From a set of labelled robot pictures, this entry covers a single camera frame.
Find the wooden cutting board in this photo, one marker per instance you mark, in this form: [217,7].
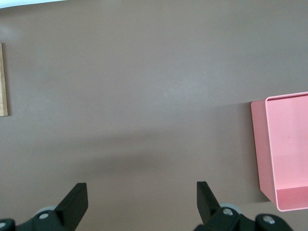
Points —
[3,79]

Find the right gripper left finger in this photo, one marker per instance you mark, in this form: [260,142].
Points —
[69,209]

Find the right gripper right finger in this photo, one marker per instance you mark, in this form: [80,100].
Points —
[209,211]

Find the pink plastic box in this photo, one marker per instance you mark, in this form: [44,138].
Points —
[288,144]

